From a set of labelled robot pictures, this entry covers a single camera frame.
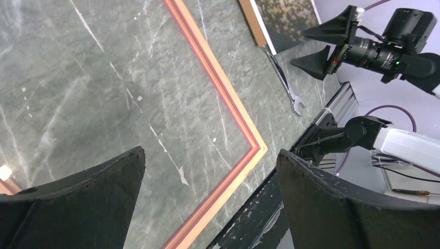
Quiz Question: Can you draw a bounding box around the wooden picture frame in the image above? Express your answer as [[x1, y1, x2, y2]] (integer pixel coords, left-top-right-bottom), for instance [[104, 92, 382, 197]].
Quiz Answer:
[[1, 1, 265, 248]]

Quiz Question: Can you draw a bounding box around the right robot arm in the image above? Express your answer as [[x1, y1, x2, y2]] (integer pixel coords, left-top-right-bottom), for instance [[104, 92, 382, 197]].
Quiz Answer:
[[291, 5, 439, 175]]

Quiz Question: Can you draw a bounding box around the silver wrench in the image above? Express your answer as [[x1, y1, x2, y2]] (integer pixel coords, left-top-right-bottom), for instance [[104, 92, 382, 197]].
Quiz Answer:
[[260, 45, 305, 117]]

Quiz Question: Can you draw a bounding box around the aluminium rail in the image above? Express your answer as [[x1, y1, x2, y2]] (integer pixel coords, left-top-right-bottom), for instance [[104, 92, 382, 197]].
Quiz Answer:
[[312, 81, 359, 128]]

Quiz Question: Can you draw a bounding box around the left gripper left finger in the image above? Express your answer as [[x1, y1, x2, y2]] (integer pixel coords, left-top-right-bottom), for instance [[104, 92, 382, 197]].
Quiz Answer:
[[1, 146, 145, 248]]

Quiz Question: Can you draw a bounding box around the brown backing board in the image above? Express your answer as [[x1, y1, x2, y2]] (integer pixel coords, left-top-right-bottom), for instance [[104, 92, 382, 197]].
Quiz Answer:
[[238, 0, 267, 47]]

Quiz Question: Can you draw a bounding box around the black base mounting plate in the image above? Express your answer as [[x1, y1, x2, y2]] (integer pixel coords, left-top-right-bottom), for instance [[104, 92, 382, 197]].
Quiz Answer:
[[206, 113, 341, 249]]

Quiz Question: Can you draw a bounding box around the landscape photo print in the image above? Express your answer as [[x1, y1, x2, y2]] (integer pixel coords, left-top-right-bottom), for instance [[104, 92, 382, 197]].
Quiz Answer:
[[251, 0, 321, 55]]

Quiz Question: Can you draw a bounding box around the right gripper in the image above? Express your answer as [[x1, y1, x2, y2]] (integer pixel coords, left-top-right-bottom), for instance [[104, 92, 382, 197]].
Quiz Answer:
[[290, 5, 437, 85]]

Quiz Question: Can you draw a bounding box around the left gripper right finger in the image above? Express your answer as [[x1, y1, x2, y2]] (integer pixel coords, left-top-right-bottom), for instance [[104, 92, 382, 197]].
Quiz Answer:
[[276, 149, 439, 248]]

